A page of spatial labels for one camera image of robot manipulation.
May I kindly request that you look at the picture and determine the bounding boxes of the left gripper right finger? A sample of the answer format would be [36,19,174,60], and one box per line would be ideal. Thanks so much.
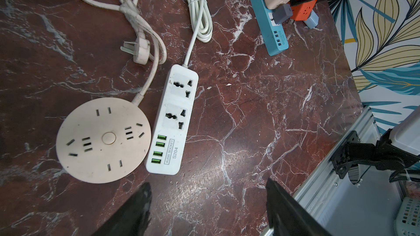
[266,178,330,236]

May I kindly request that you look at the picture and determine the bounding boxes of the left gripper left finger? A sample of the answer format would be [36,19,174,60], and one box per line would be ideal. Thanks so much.
[92,182,152,236]

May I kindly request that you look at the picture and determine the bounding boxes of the red plug adapter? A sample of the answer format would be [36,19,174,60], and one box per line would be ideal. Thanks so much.
[291,0,317,21]

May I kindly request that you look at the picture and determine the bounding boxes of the blue plug adapter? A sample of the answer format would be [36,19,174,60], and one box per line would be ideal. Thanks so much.
[303,10,319,29]

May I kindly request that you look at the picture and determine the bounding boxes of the dark grey plug adapter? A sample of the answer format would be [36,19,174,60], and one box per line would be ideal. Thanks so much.
[272,4,293,25]

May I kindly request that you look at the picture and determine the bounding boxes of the teal power strip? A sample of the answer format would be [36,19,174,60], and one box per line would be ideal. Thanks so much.
[250,0,289,56]

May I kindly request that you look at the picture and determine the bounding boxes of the white power strip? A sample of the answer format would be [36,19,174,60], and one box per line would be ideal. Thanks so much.
[145,64,199,175]

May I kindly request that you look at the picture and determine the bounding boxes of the round pink power socket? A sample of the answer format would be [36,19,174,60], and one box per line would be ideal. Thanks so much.
[56,97,152,184]

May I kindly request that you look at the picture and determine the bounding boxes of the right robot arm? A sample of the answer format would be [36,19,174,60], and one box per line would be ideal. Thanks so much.
[292,0,420,182]

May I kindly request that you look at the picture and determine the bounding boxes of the white plastic basket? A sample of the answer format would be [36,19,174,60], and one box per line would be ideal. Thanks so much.
[394,197,420,236]

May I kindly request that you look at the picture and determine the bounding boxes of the white strip coiled cable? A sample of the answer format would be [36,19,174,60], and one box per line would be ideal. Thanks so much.
[163,0,213,68]

